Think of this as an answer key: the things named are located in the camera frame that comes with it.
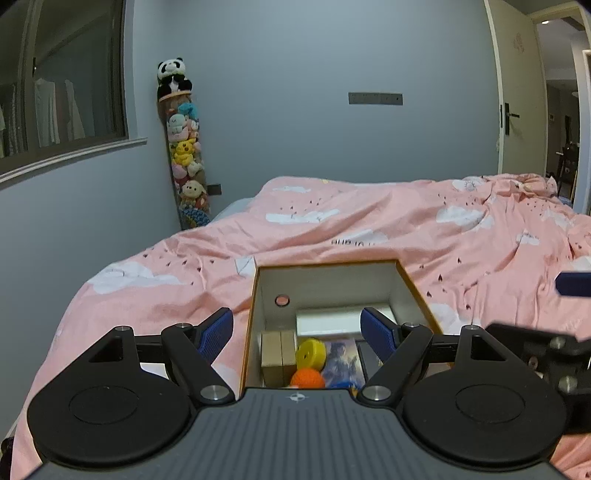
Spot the cream bedroom door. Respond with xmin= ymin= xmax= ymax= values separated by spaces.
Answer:
xmin=484 ymin=0 xmax=548 ymax=175

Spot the dark grey gift box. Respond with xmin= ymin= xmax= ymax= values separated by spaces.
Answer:
xmin=356 ymin=340 xmax=383 ymax=381

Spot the long white box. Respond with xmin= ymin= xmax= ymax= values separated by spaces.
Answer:
xmin=294 ymin=304 xmax=399 ymax=339

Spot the gold gift box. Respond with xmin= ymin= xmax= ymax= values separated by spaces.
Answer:
xmin=260 ymin=330 xmax=297 ymax=388

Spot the yellow tape measure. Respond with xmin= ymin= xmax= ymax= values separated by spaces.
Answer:
xmin=295 ymin=338 xmax=327 ymax=372

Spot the large orange storage box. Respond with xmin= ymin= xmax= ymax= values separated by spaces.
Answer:
xmin=240 ymin=259 xmax=442 ymax=390

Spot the orange crochet tangerine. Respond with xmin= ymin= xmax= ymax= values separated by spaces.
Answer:
xmin=290 ymin=368 xmax=325 ymax=389

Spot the pink cloud duvet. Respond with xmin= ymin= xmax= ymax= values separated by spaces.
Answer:
xmin=8 ymin=173 xmax=591 ymax=480

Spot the clear tube of plush toys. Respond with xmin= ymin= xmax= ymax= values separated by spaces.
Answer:
xmin=158 ymin=90 xmax=211 ymax=230

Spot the panda plush toy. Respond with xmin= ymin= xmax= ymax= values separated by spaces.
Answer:
xmin=156 ymin=57 xmax=192 ymax=100

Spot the black wall socket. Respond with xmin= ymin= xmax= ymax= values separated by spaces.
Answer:
xmin=206 ymin=184 xmax=222 ymax=196

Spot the black door handle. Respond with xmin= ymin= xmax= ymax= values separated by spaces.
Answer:
xmin=502 ymin=102 xmax=520 ymax=136

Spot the grey wall switch panel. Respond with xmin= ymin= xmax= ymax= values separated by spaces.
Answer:
xmin=348 ymin=92 xmax=404 ymax=106

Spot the window with grey frame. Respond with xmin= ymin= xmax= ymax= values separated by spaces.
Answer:
xmin=1 ymin=1 xmax=133 ymax=183

